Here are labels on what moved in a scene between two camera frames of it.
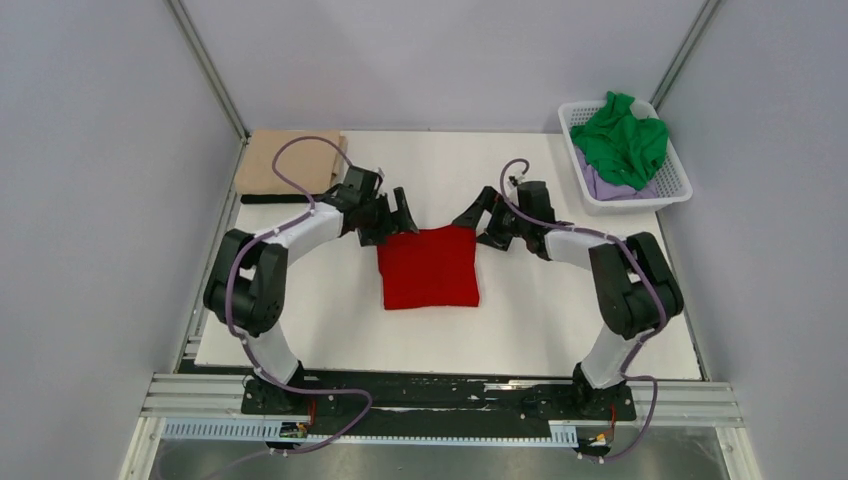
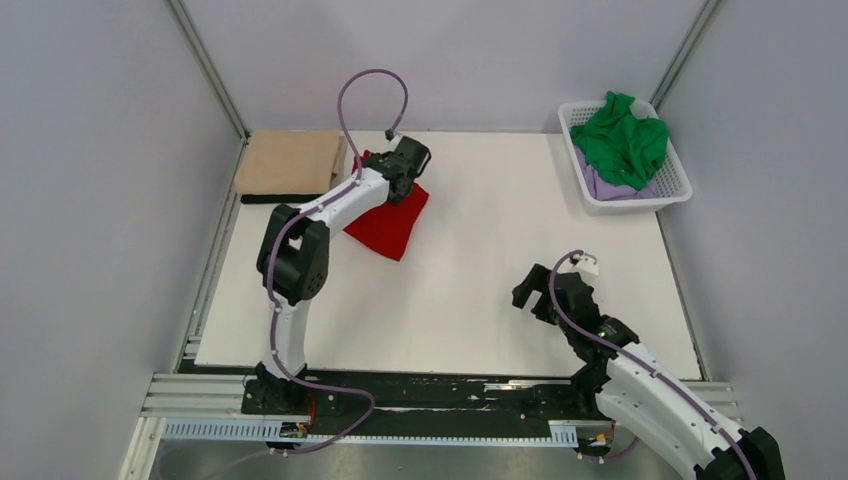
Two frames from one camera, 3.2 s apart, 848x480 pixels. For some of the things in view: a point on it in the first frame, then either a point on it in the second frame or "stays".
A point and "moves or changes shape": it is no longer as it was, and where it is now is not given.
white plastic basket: x=673 y=188 stays
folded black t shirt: x=276 y=198 stays
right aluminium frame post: x=684 y=52 stays
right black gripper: x=486 y=201 -> x=534 y=282
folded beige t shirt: x=310 y=164 stays
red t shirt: x=433 y=269 moves or changes shape
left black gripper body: x=376 y=221 -> x=407 y=191
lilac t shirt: x=606 y=189 stays
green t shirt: x=624 y=145 stays
